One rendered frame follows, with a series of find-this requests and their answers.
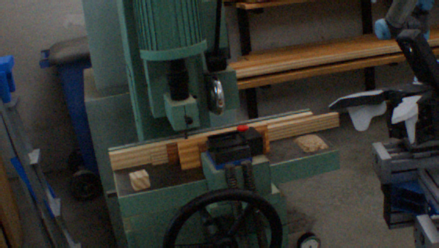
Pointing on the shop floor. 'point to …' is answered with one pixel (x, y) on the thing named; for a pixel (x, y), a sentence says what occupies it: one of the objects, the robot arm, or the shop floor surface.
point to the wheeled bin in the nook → (65, 49)
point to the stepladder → (30, 163)
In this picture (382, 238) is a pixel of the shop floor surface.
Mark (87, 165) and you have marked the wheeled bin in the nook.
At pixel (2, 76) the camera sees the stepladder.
